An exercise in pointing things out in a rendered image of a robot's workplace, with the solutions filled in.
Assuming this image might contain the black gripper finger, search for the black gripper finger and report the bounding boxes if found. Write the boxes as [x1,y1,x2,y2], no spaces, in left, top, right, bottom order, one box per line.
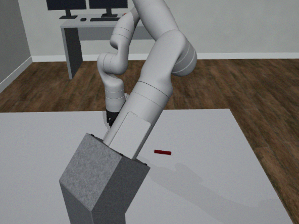
[107,117,114,128]

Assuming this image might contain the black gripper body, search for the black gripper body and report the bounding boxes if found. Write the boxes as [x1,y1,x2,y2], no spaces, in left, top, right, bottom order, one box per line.
[106,109,119,123]

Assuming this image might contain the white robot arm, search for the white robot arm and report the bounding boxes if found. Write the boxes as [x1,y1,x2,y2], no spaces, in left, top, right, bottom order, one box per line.
[97,0,197,160]

